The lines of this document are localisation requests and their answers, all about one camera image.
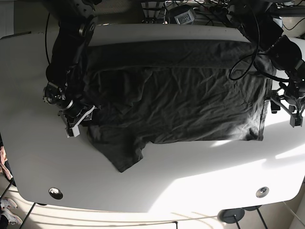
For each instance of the table grommet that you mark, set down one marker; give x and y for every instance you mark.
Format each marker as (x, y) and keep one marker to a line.
(262, 192)
(55, 193)

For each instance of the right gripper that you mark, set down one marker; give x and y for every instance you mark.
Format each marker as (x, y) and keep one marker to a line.
(71, 111)

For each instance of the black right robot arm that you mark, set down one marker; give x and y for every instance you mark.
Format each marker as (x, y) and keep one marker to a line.
(77, 22)

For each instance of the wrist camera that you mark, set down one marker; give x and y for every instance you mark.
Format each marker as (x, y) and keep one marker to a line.
(296, 121)
(72, 131)

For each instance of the left table grommet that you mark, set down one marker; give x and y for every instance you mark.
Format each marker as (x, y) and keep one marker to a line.
(55, 193)

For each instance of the black T-shirt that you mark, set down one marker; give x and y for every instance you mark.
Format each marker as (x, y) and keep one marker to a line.
(164, 92)

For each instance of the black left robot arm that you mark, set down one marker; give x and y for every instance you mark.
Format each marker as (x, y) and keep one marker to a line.
(251, 18)

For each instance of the grey socket box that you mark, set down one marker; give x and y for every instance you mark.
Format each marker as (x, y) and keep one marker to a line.
(183, 14)

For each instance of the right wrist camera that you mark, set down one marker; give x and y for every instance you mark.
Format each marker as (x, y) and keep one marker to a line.
(72, 131)

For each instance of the right table grommet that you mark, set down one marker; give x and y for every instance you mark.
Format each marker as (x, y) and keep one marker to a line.
(262, 192)

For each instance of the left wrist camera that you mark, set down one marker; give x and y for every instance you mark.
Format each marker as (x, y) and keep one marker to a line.
(296, 121)

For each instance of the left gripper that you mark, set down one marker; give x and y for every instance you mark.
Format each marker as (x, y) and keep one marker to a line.
(290, 97)

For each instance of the round black stand base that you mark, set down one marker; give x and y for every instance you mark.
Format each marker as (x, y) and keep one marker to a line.
(231, 216)

